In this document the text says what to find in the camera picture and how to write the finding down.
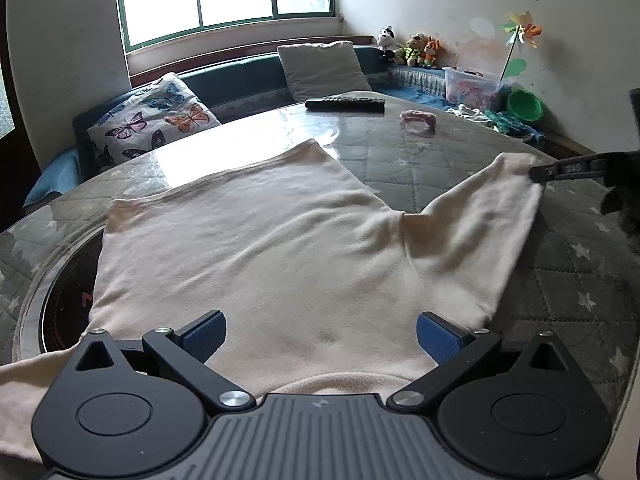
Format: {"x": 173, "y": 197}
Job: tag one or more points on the pink hair scrunchie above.
{"x": 418, "y": 121}

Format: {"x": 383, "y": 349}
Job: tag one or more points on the cream beige shirt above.
{"x": 320, "y": 281}

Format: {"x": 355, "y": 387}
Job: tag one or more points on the black remote control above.
{"x": 346, "y": 104}

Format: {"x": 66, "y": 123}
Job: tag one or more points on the clear plastic storage box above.
{"x": 472, "y": 89}

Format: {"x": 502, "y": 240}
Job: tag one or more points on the round black induction cooktop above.
{"x": 65, "y": 312}

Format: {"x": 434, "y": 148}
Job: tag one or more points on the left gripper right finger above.
{"x": 460, "y": 356}

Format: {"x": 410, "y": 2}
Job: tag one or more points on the black white plush toy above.
{"x": 386, "y": 44}

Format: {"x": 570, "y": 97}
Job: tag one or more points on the plain beige pillow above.
{"x": 318, "y": 70}

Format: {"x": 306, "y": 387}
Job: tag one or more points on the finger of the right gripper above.
{"x": 570, "y": 168}

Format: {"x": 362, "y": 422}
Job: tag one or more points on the green plastic bowl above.
{"x": 524, "y": 105}

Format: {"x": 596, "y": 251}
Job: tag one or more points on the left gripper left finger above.
{"x": 181, "y": 355}

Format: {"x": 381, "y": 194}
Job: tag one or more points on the crumpled clothes pile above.
{"x": 503, "y": 122}

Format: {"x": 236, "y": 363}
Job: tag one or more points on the yellow brown plush toy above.
{"x": 412, "y": 53}

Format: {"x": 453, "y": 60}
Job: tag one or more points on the butterfly print pillow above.
{"x": 162, "y": 112}

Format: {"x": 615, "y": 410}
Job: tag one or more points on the colourful paper pinwheel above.
{"x": 520, "y": 29}

